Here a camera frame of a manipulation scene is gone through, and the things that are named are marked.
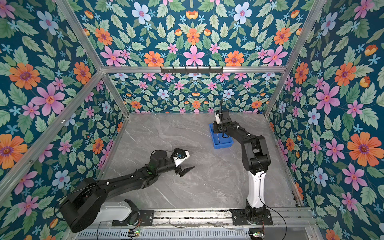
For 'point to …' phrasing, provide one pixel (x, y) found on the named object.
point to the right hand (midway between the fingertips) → (216, 125)
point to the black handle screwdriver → (219, 141)
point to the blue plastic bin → (224, 142)
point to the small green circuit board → (133, 233)
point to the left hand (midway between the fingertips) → (191, 155)
